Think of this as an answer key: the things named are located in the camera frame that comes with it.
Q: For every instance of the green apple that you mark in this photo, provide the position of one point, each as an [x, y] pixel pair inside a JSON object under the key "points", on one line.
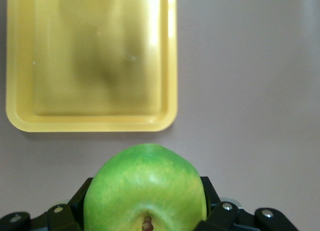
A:
{"points": [[145, 186]]}

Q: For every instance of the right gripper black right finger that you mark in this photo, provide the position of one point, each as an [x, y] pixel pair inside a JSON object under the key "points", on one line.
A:
{"points": [[237, 221]]}

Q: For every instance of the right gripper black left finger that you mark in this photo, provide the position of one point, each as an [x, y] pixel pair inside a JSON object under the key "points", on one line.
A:
{"points": [[50, 221]]}

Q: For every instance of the yellow plastic tray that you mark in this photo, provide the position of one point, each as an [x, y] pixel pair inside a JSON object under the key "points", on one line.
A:
{"points": [[87, 53]]}

